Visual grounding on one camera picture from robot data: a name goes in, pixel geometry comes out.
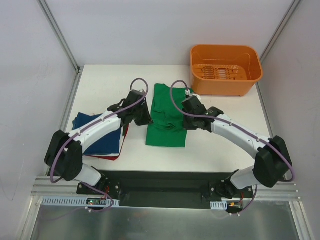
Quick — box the bright green t-shirt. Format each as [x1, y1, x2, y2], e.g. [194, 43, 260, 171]
[145, 83, 187, 148]

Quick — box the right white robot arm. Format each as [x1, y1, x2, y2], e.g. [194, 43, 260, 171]
[181, 92, 293, 199]

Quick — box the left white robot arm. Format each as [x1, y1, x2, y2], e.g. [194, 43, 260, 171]
[44, 90, 153, 195]

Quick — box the orange plastic basket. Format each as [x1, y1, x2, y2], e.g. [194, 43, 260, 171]
[190, 44, 263, 97]

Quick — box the folded blue t-shirt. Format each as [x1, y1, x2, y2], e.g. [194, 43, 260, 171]
[72, 112, 122, 157]

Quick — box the folded red t-shirt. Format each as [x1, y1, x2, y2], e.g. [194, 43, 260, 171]
[87, 113, 130, 162]

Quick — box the left green circuit board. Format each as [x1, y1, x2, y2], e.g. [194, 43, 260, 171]
[86, 198, 102, 206]

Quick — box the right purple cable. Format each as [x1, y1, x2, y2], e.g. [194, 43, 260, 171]
[169, 79, 297, 183]

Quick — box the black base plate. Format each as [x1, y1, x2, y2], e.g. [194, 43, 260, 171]
[76, 169, 255, 208]

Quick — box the left aluminium frame post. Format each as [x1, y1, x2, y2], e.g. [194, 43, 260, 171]
[37, 0, 82, 74]

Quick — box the aluminium frame post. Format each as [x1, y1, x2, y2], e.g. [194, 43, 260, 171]
[260, 0, 303, 64]
[37, 0, 82, 74]

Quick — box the right white cable duct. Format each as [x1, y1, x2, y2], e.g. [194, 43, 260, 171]
[210, 200, 228, 211]

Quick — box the white cable duct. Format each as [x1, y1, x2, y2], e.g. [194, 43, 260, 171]
[210, 200, 228, 211]
[42, 196, 120, 208]

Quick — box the front aluminium rail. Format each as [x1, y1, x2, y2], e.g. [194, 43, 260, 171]
[31, 176, 302, 202]

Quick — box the left white cable duct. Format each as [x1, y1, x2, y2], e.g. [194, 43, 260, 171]
[42, 196, 120, 208]

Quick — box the right aluminium frame post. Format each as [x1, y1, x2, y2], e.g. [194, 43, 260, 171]
[260, 0, 303, 64]

